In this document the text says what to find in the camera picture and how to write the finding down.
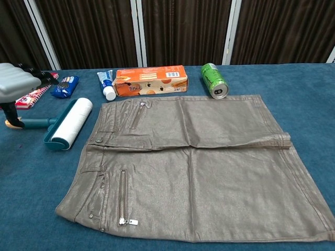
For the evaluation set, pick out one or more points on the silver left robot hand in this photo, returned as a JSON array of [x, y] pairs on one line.
[[18, 83]]

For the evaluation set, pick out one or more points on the red spiral notebook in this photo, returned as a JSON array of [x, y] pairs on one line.
[[28, 100]]

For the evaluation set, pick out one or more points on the blue cookie pack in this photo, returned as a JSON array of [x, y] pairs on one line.
[[64, 87]]

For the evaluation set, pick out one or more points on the dark brown curtain panel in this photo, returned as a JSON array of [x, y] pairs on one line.
[[282, 31], [183, 31], [91, 34], [13, 34]]

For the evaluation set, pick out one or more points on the white blue toothpaste tube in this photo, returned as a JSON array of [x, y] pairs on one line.
[[106, 82]]

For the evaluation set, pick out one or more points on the orange biscuit box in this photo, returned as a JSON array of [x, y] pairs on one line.
[[149, 83]]

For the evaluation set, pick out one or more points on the green drink can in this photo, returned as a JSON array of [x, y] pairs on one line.
[[213, 78]]

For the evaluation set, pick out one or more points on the grey-brown shiny skirt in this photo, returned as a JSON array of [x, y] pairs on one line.
[[196, 170]]

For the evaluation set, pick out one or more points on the blue table cloth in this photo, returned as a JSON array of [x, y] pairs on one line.
[[301, 104]]

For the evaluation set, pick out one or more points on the white screen frame post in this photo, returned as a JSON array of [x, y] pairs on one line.
[[42, 34], [230, 34], [133, 26], [332, 56]]

